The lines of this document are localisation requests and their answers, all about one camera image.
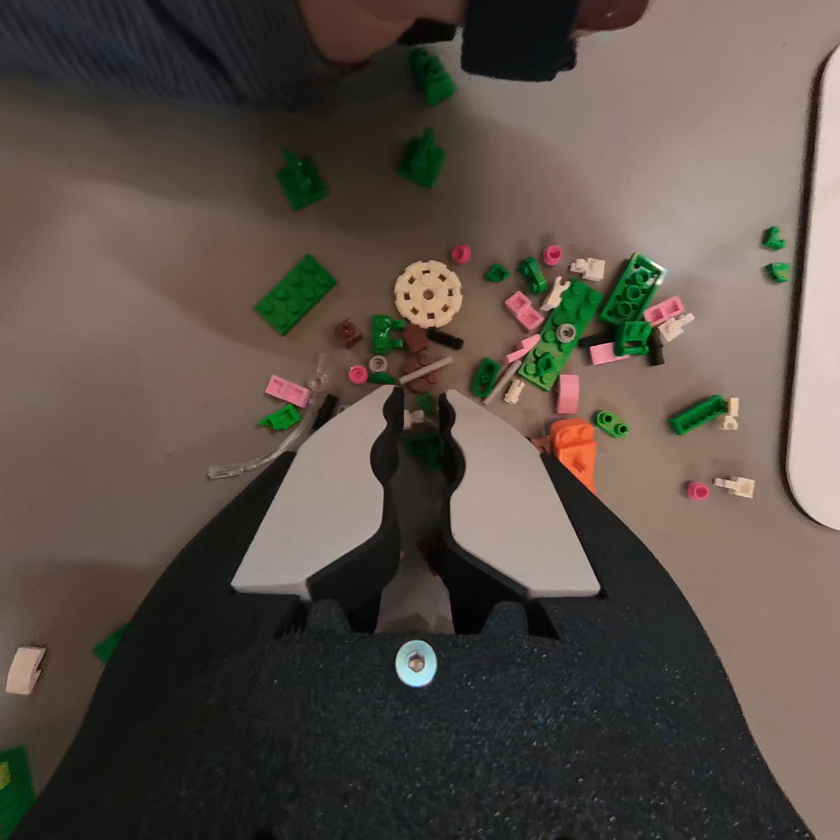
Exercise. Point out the white curved lego brick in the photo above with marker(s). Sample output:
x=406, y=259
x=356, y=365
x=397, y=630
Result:
x=25, y=669

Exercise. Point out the person's left hand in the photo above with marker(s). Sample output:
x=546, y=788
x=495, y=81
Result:
x=380, y=23

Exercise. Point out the green lego plate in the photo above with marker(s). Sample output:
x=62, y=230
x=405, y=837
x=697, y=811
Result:
x=295, y=295

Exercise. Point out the green lego build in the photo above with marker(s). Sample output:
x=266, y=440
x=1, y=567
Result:
x=16, y=794

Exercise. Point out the pile of green lego bricks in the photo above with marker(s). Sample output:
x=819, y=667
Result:
x=568, y=315

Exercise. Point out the white stand base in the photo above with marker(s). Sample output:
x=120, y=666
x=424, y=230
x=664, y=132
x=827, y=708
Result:
x=823, y=328

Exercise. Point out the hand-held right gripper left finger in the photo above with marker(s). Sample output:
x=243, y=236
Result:
x=315, y=512

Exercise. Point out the small green lego piece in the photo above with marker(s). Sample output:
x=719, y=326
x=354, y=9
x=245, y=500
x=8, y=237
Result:
x=773, y=237
x=778, y=271

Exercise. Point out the white round lego plate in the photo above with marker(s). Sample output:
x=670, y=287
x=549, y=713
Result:
x=428, y=293

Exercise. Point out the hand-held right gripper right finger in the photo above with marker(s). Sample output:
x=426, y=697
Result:
x=518, y=518

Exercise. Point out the orange brick separator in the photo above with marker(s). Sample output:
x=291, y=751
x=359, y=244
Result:
x=572, y=446

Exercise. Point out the green lego brick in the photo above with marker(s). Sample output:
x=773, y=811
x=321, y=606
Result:
x=108, y=646

